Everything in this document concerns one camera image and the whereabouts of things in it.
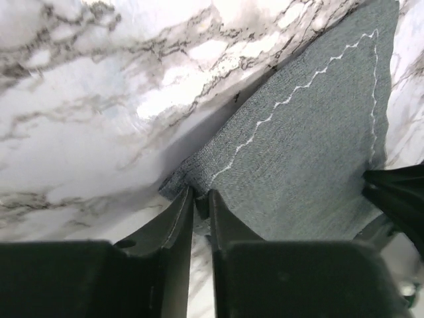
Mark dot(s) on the grey cloth napkin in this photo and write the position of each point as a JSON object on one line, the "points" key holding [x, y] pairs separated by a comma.
{"points": [[289, 162]]}

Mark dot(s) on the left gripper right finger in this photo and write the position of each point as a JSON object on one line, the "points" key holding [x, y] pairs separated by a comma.
{"points": [[254, 277]]}

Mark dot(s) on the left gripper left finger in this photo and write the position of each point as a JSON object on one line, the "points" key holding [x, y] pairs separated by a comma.
{"points": [[145, 274]]}

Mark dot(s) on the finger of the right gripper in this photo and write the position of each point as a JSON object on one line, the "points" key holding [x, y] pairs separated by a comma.
{"points": [[398, 194]]}

